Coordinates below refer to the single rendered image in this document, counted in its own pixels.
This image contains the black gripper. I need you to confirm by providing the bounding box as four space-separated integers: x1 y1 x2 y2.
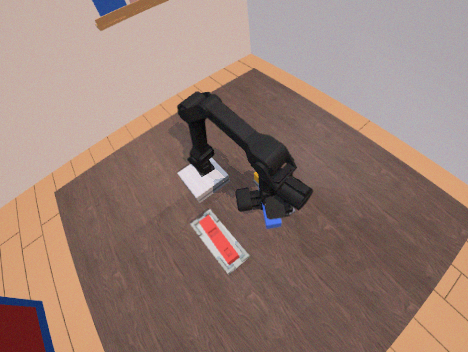
235 185 278 212

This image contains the blue rectangular block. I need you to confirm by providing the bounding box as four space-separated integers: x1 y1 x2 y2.
262 204 281 229

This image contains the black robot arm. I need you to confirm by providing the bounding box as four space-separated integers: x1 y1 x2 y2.
177 91 313 220

